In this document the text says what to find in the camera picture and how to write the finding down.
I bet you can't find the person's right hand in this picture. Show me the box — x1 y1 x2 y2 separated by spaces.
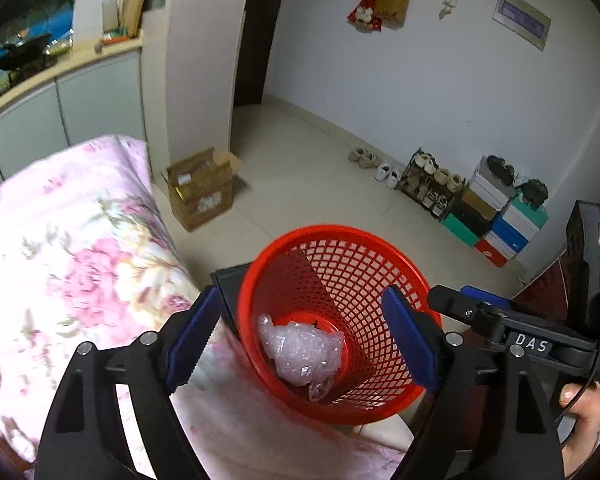
560 382 600 478

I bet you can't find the clear crumpled plastic wrap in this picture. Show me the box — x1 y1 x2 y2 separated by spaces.
259 314 346 402

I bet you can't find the brown hanging paper bag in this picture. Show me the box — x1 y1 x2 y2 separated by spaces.
374 0 412 26

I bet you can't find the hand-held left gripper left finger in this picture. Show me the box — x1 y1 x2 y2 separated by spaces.
34 285 226 480

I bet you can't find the red mesh plastic basket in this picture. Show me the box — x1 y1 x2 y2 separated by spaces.
237 225 443 426

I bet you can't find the stack of shoe boxes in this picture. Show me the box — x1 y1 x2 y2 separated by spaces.
442 156 550 267

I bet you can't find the dark red cabinet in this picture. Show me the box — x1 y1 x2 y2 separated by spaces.
511 247 573 318

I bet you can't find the grey wall panel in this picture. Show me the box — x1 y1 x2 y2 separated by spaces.
492 0 552 52

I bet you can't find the kitchen counter cabinet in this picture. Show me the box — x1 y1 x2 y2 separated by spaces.
0 35 148 181

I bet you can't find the red hanging cloth bag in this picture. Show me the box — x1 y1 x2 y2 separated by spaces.
347 0 383 32

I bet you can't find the dark slipper pair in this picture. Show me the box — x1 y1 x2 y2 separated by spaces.
486 156 517 182
517 179 549 209

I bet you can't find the black stool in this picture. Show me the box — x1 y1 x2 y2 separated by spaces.
211 264 256 343

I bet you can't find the white plastic bottle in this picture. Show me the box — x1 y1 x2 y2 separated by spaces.
101 0 119 32

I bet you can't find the dark wooden door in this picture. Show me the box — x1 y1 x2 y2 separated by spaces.
232 0 293 107

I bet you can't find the black cable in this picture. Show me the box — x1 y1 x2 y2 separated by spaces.
555 287 600 423

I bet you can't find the open cardboard box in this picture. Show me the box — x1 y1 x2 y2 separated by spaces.
161 147 243 232

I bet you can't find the black wok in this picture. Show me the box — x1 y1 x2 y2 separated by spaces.
0 34 53 68

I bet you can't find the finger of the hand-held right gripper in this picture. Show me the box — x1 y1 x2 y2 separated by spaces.
426 284 507 347
459 285 514 312

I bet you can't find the black metal shoe rack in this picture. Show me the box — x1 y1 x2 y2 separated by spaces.
397 147 473 221

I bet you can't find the pink floral blanket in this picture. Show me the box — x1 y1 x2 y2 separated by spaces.
0 134 411 480

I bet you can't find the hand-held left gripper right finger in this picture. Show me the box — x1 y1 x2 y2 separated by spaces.
381 285 566 480

